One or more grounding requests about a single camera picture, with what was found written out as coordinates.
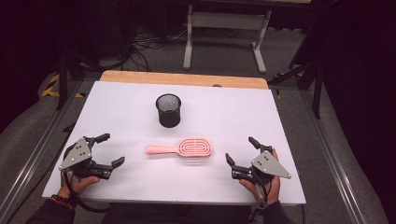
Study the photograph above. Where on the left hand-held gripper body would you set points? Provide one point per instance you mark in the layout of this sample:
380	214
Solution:
76	155

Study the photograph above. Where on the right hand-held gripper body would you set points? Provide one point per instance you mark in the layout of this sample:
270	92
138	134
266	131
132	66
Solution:
267	165

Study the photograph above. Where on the pink hairbrush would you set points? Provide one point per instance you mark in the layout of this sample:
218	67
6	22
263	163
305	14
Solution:
194	147

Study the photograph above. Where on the black mesh pen holder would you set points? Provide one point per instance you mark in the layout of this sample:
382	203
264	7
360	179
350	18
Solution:
168	112

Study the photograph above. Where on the person's right hand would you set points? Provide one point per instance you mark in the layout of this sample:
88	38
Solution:
275	189

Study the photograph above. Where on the person's left hand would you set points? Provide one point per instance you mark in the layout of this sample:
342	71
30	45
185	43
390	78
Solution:
81	184

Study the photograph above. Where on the black metal stand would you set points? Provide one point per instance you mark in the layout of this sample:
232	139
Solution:
63	81
317	93

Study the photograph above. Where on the yellow black hazard tape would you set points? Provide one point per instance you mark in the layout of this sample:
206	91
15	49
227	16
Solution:
51	88

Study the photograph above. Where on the person's dark trousers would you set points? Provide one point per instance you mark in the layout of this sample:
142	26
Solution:
174	214

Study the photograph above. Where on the wooden table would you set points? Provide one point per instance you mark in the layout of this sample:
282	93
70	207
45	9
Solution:
186	79

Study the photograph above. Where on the aluminium rail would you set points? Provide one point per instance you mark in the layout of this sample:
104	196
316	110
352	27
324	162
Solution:
34	152
333	161

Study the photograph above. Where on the white metal table frame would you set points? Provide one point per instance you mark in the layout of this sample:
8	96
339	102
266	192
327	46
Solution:
227	20

